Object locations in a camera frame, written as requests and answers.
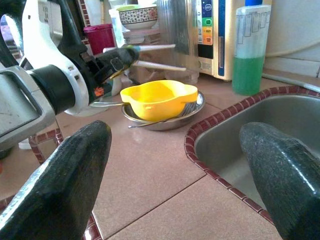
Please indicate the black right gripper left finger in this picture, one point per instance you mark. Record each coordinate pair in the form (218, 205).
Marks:
(62, 185)

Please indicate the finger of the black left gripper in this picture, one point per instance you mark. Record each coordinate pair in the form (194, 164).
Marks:
(117, 74)
(117, 61)

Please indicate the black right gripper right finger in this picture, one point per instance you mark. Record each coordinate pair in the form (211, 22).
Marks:
(287, 180)

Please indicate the steel spoon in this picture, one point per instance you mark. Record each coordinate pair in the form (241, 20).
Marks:
(105, 103)

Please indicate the white chopstick green end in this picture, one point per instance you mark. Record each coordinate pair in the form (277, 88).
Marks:
(157, 46)
(162, 66)

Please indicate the yellow plastic bowl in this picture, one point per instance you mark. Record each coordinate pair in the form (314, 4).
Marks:
(155, 105)

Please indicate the steel fork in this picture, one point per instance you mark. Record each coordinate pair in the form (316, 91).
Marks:
(150, 123)

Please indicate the magenta plastic container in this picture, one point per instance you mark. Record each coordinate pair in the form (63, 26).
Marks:
(100, 40)

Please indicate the clear white water jug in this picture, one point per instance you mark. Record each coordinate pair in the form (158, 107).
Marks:
(116, 27)

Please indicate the patterned ceramic bowl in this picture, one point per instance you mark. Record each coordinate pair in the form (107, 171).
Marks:
(137, 16)

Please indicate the green plastic lid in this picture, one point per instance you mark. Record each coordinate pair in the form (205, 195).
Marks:
(130, 8)

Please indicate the round steel plate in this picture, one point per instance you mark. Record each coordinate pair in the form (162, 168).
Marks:
(162, 125)

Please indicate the steel sink basin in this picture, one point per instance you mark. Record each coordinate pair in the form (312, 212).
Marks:
(250, 112)

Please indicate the beige water ioniser appliance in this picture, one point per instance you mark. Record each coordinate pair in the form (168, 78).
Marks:
(207, 50)

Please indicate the white counter pipe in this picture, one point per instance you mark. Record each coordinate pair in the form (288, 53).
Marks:
(287, 80)

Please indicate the green dish soap bottle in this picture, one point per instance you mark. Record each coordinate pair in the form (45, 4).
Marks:
(247, 75)

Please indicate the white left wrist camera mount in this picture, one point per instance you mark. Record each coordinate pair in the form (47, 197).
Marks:
(40, 37)

